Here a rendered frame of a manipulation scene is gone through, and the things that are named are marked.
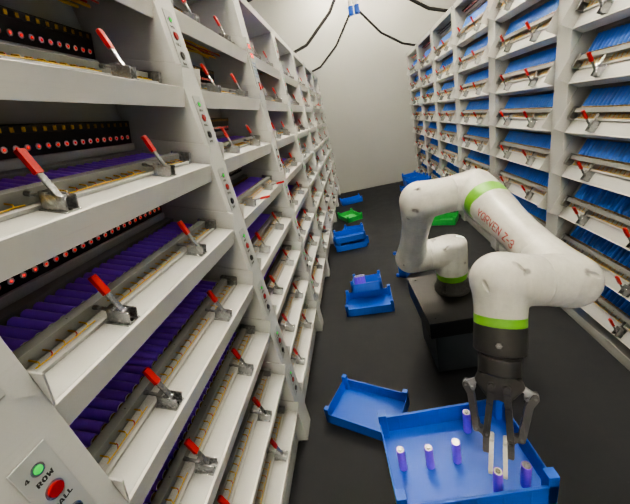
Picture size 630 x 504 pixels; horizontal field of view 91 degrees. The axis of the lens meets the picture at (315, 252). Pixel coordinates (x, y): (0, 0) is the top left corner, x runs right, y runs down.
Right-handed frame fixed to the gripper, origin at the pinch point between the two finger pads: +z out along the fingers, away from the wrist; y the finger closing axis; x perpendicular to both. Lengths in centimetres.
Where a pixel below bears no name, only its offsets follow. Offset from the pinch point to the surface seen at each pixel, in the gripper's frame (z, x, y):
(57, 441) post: -19, 56, 43
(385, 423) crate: 2.5, -2.6, 23.9
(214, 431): 2, 22, 57
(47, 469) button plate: -17, 57, 42
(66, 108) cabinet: -71, 42, 80
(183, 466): 5, 31, 56
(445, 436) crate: 5.1, -9.3, 11.2
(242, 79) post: -116, -30, 100
